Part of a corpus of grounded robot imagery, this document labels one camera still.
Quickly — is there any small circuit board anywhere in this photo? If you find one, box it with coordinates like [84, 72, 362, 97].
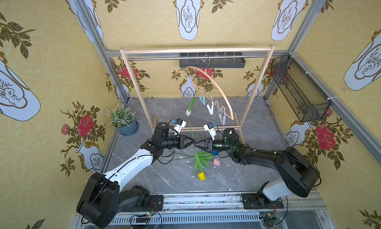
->
[134, 212, 153, 224]

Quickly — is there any potted green plant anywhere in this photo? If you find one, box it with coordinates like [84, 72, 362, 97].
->
[106, 103, 139, 136]

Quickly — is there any pink tulip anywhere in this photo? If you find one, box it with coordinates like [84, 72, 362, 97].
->
[172, 153, 221, 167]

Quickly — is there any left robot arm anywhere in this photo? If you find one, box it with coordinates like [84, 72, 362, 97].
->
[76, 122, 195, 229]

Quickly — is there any grey clothes peg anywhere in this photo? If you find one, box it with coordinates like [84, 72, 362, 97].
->
[218, 113, 227, 125]

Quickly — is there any wooden clothes rack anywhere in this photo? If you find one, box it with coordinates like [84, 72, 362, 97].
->
[120, 44, 275, 140]

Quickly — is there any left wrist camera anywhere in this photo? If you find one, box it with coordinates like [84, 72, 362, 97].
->
[170, 118, 187, 135]

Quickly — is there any aluminium mounting rail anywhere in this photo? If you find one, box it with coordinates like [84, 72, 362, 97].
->
[72, 191, 336, 229]

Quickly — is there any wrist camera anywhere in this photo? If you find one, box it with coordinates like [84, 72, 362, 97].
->
[203, 122, 217, 141]
[170, 118, 187, 135]

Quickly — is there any orange curved clip hanger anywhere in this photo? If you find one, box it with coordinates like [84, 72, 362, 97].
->
[183, 66, 235, 120]

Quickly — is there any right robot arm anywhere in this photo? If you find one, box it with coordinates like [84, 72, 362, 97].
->
[194, 128, 321, 208]

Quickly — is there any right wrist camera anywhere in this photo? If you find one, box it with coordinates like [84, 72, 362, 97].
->
[203, 122, 217, 141]

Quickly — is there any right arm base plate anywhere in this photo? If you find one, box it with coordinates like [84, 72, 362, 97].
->
[240, 193, 284, 210]

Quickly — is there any blue tulip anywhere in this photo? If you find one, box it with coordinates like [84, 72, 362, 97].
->
[197, 151, 218, 157]

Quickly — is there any teal clothes peg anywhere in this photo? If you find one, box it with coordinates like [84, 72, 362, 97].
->
[198, 94, 206, 105]

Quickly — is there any white tulip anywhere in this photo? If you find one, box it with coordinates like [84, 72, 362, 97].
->
[186, 93, 196, 116]

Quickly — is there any white clothes peg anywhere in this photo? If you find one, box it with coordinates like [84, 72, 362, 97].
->
[207, 102, 214, 115]

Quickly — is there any black wire mesh basket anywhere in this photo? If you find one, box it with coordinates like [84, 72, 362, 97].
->
[269, 55, 331, 122]

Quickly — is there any yellow tulip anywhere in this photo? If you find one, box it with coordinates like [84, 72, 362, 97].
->
[188, 120, 206, 181]

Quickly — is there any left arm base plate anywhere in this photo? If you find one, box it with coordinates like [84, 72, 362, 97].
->
[131, 195, 164, 212]

